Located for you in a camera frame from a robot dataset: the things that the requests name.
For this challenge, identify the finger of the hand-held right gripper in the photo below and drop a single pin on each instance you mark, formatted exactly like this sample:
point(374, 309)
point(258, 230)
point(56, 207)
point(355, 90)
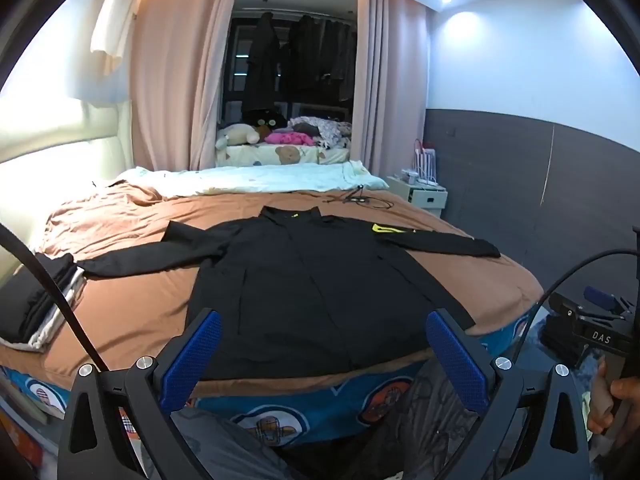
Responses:
point(565, 305)
point(600, 298)

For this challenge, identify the black jacket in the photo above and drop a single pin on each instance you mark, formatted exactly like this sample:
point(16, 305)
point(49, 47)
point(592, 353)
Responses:
point(320, 290)

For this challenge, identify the bed with brown sheet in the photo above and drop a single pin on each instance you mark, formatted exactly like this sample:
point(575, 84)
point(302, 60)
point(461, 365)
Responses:
point(130, 320)

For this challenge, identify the stack of folded clothes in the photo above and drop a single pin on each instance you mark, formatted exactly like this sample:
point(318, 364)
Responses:
point(35, 300)

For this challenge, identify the person's right hand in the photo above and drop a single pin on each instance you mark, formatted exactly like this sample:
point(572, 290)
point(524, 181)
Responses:
point(600, 400)

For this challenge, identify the beige plush toy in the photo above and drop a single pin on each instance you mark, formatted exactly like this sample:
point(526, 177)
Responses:
point(237, 135)

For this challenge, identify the blue printed bed sheet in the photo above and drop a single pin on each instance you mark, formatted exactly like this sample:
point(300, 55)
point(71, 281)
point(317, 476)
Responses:
point(325, 410)

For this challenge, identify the white quilt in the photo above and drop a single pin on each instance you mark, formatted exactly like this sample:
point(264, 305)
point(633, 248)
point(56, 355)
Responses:
point(250, 177)

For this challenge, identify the white hanging garment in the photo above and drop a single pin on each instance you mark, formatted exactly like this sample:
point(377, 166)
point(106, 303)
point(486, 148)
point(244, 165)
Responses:
point(117, 5)

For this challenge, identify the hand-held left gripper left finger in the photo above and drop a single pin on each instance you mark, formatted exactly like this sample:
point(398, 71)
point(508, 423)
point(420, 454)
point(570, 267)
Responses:
point(202, 345)

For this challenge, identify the dark hanging coat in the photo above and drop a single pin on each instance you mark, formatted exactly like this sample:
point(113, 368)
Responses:
point(260, 65)

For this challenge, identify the white nightstand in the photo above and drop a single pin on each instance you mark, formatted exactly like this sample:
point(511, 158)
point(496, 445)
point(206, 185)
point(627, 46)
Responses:
point(420, 199)

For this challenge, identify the pink cloth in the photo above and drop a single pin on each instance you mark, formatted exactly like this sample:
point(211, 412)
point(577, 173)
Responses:
point(290, 138)

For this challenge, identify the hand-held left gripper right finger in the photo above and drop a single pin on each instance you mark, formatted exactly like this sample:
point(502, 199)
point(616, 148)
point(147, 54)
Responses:
point(452, 355)

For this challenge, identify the pink curtain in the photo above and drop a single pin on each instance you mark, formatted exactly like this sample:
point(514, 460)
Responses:
point(175, 70)
point(390, 85)

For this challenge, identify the bear print cushion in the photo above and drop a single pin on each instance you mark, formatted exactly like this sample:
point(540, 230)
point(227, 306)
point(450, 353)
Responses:
point(280, 155)

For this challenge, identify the black plush toy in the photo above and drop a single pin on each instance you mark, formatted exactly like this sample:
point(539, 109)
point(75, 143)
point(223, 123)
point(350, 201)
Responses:
point(267, 120)

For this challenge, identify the person's grey patterned pants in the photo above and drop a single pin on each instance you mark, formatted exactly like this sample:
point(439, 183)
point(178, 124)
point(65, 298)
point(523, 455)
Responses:
point(380, 440)

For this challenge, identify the dark hanging clothes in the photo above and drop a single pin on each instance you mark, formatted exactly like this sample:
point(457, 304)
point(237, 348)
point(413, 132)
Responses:
point(320, 55)

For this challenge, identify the cream padded headboard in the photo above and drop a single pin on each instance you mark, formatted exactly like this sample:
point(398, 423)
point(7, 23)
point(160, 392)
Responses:
point(60, 135)

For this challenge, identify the patterned clothes pile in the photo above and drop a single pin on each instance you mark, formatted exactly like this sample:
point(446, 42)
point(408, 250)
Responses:
point(325, 130)

